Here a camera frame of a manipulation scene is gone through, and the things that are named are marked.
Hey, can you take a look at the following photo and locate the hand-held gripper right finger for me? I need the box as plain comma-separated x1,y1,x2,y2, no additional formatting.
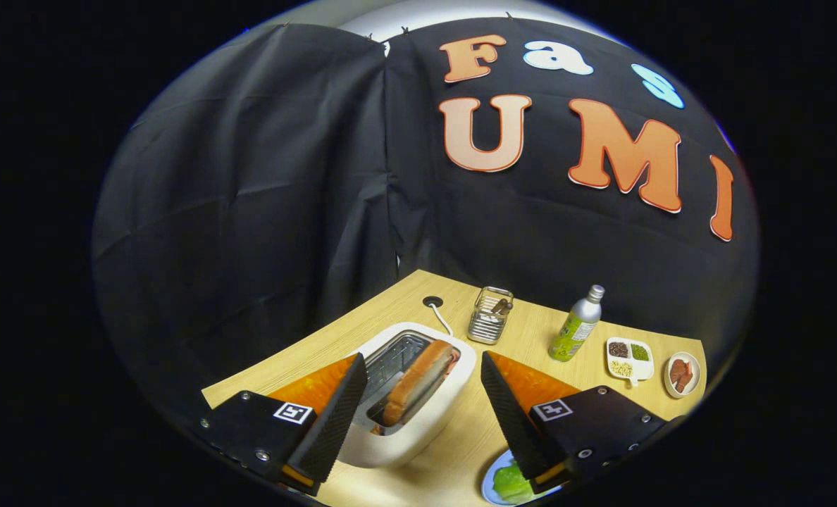
480,351,673,495

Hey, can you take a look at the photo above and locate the silver bottle green label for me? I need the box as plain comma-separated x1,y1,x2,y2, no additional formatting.
548,284,606,363

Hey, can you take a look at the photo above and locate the blue round plate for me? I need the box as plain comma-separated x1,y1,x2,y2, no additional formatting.
480,449,564,506

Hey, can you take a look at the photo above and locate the white divided dish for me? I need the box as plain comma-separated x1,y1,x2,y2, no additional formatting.
606,337,655,389

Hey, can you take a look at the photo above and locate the metal wire basket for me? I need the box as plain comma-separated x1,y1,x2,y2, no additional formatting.
467,286,514,346

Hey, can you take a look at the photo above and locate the white round plate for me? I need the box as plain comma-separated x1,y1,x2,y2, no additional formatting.
663,351,702,399

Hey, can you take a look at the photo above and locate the white toaster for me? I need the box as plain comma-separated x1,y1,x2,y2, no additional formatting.
337,322,478,470

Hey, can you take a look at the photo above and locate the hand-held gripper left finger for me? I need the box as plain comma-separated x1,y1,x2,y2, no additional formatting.
197,353,368,497

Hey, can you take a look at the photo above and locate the green lettuce leaf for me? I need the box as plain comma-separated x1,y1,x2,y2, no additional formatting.
492,459,543,505

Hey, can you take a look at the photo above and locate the toasted bread slice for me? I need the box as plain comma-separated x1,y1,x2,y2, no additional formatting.
382,340,456,427

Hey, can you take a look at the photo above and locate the white toaster cable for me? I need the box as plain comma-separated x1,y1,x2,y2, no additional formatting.
429,301,454,337

